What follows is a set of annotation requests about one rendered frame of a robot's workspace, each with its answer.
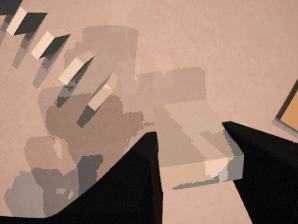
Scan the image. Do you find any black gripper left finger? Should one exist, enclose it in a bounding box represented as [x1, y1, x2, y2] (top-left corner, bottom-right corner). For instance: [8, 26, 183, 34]
[0, 132, 164, 224]

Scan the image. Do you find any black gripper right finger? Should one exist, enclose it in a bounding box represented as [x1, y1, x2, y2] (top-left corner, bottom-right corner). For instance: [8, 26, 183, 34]
[222, 121, 298, 224]

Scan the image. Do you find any orange flat block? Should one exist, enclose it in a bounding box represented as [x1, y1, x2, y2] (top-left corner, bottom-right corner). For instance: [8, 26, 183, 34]
[277, 80, 298, 131]

